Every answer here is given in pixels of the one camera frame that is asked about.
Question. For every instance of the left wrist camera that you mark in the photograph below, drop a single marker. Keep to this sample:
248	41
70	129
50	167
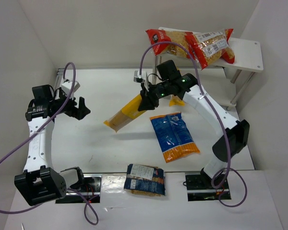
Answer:
66	86

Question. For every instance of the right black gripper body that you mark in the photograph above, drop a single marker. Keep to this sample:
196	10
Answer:
149	95

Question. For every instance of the large yellow spaghetti bag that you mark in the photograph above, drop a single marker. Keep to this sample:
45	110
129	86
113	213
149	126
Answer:
127	114

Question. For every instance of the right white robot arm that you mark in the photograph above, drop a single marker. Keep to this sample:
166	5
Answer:
232	133

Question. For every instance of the small yellow spaghetti bag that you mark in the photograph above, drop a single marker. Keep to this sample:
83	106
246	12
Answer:
175	100

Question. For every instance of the white two-tier shelf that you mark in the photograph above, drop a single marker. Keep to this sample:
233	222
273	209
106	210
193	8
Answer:
223	81

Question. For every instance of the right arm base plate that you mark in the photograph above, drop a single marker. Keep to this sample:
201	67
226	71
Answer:
199	188

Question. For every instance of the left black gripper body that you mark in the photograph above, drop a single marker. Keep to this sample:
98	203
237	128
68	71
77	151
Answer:
75	107

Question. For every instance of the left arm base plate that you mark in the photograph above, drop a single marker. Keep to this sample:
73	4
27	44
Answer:
90	190

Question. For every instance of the red pasta bag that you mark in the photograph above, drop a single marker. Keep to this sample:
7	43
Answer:
178	46
211	46

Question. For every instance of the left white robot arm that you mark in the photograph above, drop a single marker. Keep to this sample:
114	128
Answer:
39	182

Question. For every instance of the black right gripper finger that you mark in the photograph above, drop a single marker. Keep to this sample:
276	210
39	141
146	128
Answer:
144	93
149	103

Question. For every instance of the red pasta bag left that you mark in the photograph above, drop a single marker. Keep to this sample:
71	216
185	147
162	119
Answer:
178	46

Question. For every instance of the blue orange pasta bag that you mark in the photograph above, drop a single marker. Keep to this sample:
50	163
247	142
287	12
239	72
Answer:
173	136

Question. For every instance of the red pasta bag right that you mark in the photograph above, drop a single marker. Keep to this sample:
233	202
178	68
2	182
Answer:
211	46

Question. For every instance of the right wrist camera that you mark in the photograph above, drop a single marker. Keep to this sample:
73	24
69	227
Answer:
141	77

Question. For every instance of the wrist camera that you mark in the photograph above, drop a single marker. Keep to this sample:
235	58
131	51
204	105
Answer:
66	86
141	77

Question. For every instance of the dark blue pasta bag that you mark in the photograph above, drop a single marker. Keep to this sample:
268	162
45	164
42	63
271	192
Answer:
145	180

